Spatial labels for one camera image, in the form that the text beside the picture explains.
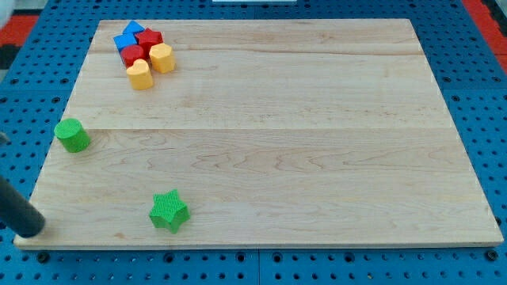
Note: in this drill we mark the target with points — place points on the red star block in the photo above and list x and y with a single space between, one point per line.
148 38

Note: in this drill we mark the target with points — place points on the blue triangle block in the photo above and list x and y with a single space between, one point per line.
133 27

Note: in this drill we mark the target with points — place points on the green star block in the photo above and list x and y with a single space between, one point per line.
169 211

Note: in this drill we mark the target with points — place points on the yellow hexagon block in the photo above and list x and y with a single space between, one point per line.
162 58

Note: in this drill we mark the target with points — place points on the wooden board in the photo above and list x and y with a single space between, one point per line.
276 134

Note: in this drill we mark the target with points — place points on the blue cube block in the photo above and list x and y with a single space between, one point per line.
124 40

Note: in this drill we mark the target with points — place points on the red cylinder block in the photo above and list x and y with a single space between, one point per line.
131 53

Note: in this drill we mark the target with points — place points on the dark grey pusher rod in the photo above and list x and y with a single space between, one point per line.
18 213

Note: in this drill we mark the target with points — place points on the yellow heart block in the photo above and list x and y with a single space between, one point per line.
139 75

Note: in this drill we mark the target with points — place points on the green cylinder block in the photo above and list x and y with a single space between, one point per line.
72 135

